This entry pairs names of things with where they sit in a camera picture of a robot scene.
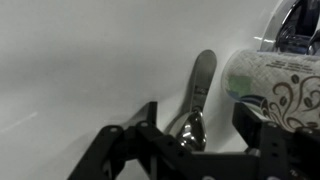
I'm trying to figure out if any patterned paper cup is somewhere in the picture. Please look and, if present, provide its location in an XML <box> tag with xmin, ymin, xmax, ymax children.
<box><xmin>221</xmin><ymin>48</ymin><xmax>320</xmax><ymax>133</ymax></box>

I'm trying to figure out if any metal coffee spoon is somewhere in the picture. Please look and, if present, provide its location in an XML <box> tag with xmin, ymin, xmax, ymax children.
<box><xmin>163</xmin><ymin>49</ymin><xmax>218</xmax><ymax>153</ymax></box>

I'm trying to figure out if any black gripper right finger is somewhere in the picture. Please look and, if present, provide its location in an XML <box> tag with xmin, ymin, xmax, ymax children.
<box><xmin>231</xmin><ymin>101</ymin><xmax>320</xmax><ymax>180</ymax></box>

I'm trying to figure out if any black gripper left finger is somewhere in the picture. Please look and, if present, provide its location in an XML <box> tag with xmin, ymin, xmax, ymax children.
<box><xmin>66</xmin><ymin>101</ymin><xmax>191</xmax><ymax>180</ymax></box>

